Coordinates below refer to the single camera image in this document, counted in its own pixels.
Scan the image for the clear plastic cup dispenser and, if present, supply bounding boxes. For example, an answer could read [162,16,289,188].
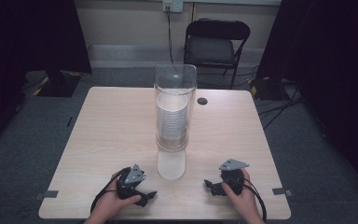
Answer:
[153,63,198,153]

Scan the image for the white wall outlet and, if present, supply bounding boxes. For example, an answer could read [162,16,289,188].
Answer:
[162,0,185,14]

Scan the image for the black folding chair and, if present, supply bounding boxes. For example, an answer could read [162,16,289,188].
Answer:
[183,18,252,90]

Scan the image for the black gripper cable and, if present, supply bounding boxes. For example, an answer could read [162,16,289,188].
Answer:
[241,177,268,223]
[89,166,132,216]

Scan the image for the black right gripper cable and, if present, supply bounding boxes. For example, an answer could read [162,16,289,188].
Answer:
[241,177,268,223]

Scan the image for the single white paper cup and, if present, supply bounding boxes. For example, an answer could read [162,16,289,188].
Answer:
[156,148,187,181]

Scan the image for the black wall cable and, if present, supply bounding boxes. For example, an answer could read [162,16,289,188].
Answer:
[166,5,175,64]

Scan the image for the person's left hand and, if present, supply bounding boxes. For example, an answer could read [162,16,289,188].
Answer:
[90,171,143,220]

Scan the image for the person's right hand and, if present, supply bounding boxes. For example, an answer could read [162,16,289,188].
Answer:
[221,167,262,219]

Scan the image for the black floor cables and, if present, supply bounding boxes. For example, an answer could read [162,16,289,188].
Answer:
[256,79,306,131]

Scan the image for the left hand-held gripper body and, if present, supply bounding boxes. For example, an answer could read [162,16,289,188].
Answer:
[116,163,147,201]

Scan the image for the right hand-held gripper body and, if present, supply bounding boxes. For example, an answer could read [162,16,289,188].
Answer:
[218,158,250,196]

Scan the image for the grey tape strip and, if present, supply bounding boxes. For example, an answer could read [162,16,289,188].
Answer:
[271,187,294,197]
[34,189,60,201]

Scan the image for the stack of white paper cups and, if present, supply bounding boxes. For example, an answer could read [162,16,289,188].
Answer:
[156,91,189,141]

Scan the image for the black stand base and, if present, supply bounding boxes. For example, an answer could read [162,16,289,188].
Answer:
[249,76,291,102]
[36,69,82,98]

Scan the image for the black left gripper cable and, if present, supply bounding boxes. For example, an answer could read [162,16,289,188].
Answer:
[89,166,132,216]

